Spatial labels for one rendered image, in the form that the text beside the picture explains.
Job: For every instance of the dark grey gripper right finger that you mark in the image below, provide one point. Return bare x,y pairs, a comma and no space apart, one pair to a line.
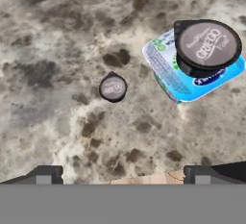
205,174

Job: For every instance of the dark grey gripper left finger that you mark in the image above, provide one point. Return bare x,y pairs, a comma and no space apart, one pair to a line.
48,174

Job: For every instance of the small black yogurt container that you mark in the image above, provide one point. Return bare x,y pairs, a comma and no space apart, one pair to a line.
112,87

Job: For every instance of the blue square yogurt container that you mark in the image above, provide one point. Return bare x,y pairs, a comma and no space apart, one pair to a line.
166,70

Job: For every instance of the large black yogurt container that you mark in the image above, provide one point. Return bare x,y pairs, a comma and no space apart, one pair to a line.
206,44

